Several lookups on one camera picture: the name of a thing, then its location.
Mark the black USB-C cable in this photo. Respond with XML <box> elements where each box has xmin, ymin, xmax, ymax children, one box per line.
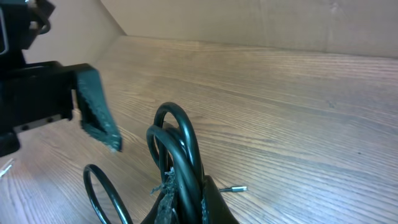
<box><xmin>83</xmin><ymin>101</ymin><xmax>206</xmax><ymax>224</ymax></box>

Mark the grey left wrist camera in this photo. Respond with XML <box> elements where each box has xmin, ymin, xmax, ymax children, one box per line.
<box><xmin>1</xmin><ymin>0</ymin><xmax>55</xmax><ymax>55</ymax></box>

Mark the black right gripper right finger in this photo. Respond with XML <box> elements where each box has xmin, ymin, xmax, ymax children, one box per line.
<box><xmin>201</xmin><ymin>175</ymin><xmax>239</xmax><ymax>224</ymax></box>

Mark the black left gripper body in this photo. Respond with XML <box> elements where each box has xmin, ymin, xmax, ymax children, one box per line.
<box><xmin>1</xmin><ymin>62</ymin><xmax>90</xmax><ymax>156</ymax></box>

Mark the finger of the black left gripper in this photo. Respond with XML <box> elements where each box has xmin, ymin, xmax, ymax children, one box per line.
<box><xmin>76</xmin><ymin>67</ymin><xmax>122</xmax><ymax>151</ymax></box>

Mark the black USB-A cable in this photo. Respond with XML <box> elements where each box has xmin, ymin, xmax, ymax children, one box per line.
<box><xmin>219</xmin><ymin>185</ymin><xmax>249</xmax><ymax>193</ymax></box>

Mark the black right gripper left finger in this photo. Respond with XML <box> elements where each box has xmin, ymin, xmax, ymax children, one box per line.
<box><xmin>141</xmin><ymin>167</ymin><xmax>177</xmax><ymax>224</ymax></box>

